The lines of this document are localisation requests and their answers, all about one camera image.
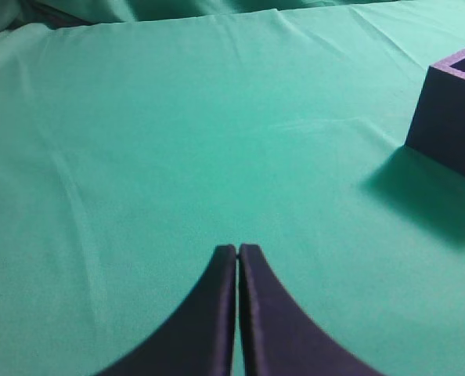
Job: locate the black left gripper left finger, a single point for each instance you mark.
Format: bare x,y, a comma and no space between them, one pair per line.
198,337

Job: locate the purple foam groove box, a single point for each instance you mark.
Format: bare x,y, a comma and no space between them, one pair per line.
437,129

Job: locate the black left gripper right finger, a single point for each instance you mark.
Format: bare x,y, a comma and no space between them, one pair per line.
277,336

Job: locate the green table cloth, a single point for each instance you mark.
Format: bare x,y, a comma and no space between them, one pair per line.
128,151

